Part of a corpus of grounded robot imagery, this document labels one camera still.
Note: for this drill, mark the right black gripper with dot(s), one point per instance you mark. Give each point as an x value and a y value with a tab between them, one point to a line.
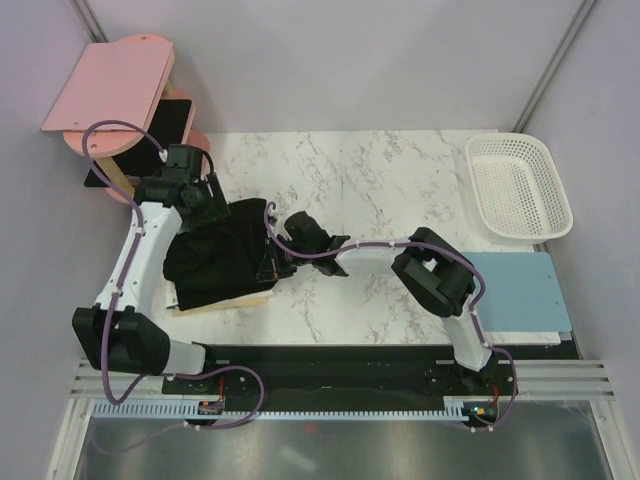
269	270

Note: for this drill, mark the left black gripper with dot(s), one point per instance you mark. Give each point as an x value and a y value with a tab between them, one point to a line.
216	206

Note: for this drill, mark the black graphic t shirt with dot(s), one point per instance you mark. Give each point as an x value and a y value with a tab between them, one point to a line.
220	261

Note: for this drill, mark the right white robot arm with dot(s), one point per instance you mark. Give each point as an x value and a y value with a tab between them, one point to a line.
442	281

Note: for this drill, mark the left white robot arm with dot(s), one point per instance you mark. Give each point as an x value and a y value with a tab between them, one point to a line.
118	333

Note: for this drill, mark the wooden board under stack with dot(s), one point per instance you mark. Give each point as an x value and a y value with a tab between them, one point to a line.
250	300

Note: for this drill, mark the black clipboard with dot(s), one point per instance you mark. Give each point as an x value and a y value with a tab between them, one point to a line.
167	127

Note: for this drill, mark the pink clipboard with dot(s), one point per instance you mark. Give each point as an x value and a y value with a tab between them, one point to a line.
112	81

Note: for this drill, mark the light blue mat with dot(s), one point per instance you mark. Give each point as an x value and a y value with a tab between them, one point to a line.
523	294

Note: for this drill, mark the white plastic basket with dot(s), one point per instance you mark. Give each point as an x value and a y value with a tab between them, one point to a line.
513	192

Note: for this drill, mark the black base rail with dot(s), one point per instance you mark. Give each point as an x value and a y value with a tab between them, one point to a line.
325	373

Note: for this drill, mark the white slotted cable duct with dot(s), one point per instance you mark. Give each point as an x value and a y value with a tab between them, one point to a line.
200	410

